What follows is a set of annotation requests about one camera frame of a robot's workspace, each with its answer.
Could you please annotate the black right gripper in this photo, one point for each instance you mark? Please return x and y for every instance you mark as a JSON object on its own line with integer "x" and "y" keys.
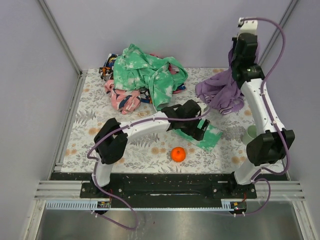
{"x": 236, "y": 53}

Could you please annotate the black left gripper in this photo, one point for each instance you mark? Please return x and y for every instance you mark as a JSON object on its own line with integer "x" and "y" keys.
{"x": 200, "y": 128}

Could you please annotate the purple cloth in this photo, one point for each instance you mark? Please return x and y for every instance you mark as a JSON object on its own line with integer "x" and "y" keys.
{"x": 221, "y": 93}

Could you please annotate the green tie-dye cloth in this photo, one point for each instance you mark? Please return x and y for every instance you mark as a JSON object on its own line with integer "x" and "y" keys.
{"x": 134, "y": 70}

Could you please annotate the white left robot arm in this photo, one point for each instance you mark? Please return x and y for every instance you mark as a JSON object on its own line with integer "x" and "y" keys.
{"x": 111, "y": 141}

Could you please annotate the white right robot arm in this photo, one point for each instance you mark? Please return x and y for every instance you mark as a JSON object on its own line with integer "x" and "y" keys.
{"x": 273, "y": 140}

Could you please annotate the pink patterned cloth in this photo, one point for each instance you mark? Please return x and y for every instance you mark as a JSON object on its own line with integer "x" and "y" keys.
{"x": 124, "y": 101}

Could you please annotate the orange ball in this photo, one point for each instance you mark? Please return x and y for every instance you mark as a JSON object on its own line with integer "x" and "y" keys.
{"x": 178, "y": 154}

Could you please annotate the floral table mat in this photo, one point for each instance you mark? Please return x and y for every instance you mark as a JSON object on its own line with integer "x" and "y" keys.
{"x": 160, "y": 152}

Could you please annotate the green cup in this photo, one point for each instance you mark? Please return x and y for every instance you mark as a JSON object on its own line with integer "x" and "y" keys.
{"x": 250, "y": 134}

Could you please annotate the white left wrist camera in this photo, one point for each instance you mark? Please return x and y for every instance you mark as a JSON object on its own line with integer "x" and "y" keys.
{"x": 204, "y": 108}

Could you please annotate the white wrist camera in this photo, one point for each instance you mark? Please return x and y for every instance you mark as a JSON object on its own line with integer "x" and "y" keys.
{"x": 247, "y": 26}
{"x": 204, "y": 108}

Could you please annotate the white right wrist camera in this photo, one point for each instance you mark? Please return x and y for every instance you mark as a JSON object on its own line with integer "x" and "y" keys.
{"x": 247, "y": 26}

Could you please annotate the grey cable duct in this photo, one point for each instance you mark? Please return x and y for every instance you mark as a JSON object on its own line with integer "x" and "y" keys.
{"x": 153, "y": 204}

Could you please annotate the right aluminium frame post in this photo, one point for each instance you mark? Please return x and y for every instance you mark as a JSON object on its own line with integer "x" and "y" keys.
{"x": 279, "y": 11}

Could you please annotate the aluminium frame post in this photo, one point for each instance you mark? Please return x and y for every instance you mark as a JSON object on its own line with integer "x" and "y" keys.
{"x": 279, "y": 11}
{"x": 57, "y": 31}

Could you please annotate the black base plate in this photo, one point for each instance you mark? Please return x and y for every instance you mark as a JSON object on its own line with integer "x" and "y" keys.
{"x": 177, "y": 186}

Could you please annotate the left aluminium frame post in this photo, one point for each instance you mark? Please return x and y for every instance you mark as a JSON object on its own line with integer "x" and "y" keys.
{"x": 57, "y": 31}

